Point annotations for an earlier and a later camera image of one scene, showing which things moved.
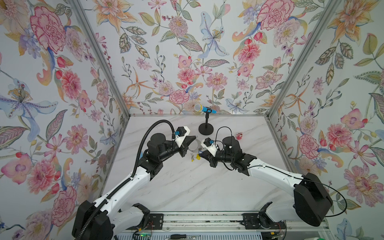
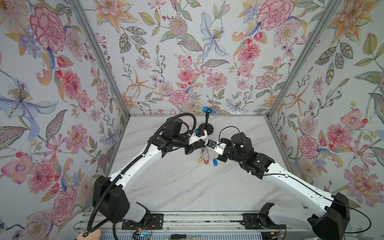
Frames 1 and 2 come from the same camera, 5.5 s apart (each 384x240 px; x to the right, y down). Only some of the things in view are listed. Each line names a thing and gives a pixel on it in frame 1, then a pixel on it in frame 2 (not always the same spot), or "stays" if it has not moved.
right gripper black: (210, 158) → (221, 158)
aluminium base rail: (217, 221) stays
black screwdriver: (181, 236) stays
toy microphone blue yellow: (199, 107) stays
